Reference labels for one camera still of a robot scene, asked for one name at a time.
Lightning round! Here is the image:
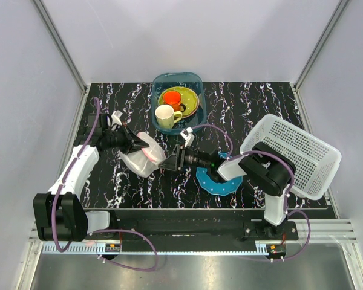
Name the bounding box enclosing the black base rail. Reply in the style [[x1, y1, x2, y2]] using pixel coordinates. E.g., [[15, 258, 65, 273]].
[[98, 208, 299, 242]]

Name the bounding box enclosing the teal transparent plastic bin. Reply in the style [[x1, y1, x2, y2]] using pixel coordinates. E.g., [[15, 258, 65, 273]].
[[151, 72, 208, 135]]

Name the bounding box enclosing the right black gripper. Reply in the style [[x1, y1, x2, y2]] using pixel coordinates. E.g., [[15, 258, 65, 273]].
[[159, 144, 210, 171]]

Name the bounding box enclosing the orange cup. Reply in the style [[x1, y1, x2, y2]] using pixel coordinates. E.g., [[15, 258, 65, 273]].
[[163, 91, 185, 112]]

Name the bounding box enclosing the blue dotted plate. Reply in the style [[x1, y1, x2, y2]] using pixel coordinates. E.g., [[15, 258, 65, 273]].
[[196, 151, 244, 196]]

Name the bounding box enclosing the purple cable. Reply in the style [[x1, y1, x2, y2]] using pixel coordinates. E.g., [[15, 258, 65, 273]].
[[52, 96, 160, 272], [190, 123, 312, 263]]

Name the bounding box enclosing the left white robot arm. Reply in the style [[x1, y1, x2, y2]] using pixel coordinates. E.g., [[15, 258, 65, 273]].
[[33, 111, 151, 242]]

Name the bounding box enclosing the cream yellow mug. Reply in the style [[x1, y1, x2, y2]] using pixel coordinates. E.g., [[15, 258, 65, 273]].
[[155, 105, 183, 129]]

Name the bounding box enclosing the yellow-green dotted plate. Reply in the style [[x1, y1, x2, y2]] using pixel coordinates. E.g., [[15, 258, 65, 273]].
[[158, 86, 200, 118]]

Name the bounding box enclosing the white mesh laundry bag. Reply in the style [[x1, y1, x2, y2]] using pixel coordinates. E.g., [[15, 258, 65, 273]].
[[119, 132, 166, 178]]

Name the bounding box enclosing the white perforated plastic basket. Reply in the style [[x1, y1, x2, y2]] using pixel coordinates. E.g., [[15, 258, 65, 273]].
[[240, 114, 341, 200]]

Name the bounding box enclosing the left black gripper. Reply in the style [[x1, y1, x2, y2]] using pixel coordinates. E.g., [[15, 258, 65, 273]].
[[103, 122, 149, 155]]

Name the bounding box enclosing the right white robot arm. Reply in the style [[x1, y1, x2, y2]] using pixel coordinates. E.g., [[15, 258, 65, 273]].
[[159, 128, 296, 240]]

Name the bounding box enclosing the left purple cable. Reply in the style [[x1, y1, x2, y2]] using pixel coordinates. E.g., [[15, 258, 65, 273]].
[[52, 96, 160, 272]]

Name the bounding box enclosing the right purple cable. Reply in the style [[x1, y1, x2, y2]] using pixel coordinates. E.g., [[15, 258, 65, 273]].
[[190, 123, 312, 263]]

